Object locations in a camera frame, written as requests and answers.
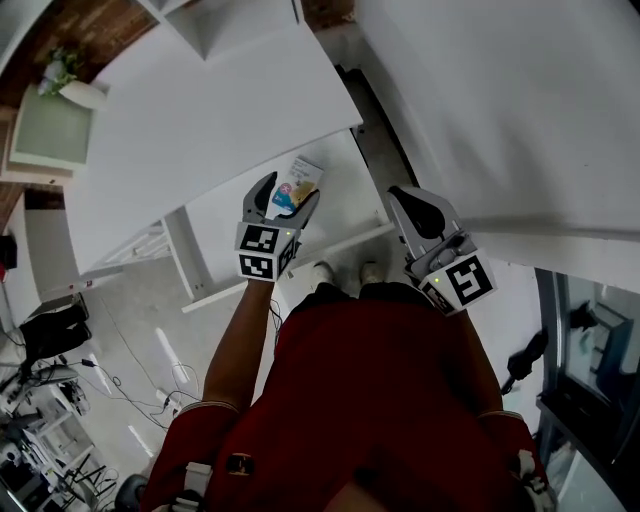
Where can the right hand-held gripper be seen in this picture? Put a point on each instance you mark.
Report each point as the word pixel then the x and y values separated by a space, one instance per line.
pixel 465 280

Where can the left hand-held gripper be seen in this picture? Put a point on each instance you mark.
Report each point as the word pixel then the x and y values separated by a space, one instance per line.
pixel 260 250

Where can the blue and white box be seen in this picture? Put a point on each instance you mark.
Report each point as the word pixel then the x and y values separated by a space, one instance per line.
pixel 302 177

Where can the white drawer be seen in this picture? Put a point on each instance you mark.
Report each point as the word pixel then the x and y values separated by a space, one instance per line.
pixel 345 190

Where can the person's left forearm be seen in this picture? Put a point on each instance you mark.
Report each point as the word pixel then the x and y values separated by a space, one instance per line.
pixel 235 345

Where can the person's white right shoe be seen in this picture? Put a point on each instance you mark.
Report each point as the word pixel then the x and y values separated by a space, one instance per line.
pixel 371 272

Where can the person's white shoe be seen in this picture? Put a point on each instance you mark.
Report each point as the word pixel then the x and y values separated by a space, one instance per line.
pixel 371 272
pixel 323 272

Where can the person's white left shoe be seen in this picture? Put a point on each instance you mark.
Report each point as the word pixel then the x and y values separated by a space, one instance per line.
pixel 323 272

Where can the white desk with cabinet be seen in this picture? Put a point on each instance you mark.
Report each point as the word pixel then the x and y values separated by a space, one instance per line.
pixel 200 125

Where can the black cloth bundle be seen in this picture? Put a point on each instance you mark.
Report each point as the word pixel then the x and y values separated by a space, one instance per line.
pixel 525 357

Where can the person's red shirt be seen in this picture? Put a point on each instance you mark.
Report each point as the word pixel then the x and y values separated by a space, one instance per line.
pixel 360 400

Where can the dark-framed glass partition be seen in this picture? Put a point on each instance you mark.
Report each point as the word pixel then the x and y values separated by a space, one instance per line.
pixel 590 360

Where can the white power strip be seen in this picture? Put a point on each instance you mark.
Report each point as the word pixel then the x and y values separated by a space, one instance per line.
pixel 167 401

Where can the white vase with plant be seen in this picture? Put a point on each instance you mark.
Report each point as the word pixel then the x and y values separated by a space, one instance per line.
pixel 82 92

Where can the pale green framed panel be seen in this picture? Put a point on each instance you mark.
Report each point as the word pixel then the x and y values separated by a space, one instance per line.
pixel 50 127

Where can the black box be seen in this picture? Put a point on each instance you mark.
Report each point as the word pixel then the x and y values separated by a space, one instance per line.
pixel 7 250

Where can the grey device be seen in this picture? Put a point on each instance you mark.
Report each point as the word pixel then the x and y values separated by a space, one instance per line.
pixel 57 373

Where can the black round stool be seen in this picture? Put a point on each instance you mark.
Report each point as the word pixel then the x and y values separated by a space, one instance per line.
pixel 131 495

